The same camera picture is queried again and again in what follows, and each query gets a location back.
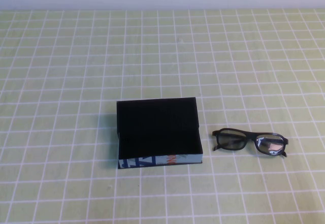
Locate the black printed glasses case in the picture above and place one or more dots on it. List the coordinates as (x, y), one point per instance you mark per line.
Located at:
(157, 122)

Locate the black framed glasses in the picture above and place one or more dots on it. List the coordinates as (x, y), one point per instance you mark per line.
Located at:
(250, 134)

